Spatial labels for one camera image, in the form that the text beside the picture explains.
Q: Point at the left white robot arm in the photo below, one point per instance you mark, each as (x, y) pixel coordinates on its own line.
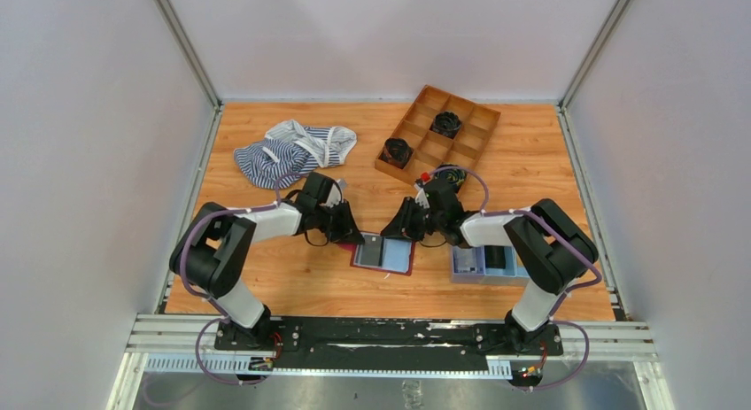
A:
(209, 258)

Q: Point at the silver item in organizer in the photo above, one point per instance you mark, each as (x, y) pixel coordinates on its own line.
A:
(465, 261)

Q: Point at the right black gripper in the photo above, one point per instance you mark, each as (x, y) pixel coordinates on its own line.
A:
(418, 218)

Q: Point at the black rolled belt left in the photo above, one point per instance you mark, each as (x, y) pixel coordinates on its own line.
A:
(396, 152)

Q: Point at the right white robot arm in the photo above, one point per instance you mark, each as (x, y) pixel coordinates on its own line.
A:
(558, 256)

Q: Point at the black rolled belt top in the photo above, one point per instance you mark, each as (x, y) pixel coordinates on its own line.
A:
(447, 124)

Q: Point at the dark VIP credit card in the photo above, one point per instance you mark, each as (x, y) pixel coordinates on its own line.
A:
(495, 257)

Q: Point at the wooden compartment tray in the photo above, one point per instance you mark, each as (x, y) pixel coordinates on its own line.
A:
(431, 150)

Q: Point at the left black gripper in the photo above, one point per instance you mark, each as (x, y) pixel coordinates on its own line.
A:
(336, 220)

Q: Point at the red leather card holder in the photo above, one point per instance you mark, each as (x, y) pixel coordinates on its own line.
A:
(398, 256)

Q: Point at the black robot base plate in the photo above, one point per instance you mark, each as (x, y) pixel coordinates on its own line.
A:
(373, 344)

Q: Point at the black yellow rolled belt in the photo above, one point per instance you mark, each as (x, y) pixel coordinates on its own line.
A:
(452, 174)

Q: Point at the blue plastic organizer box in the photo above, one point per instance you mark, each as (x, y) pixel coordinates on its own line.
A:
(515, 273)

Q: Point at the striped blue white cloth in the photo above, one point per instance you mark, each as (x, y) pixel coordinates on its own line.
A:
(290, 150)

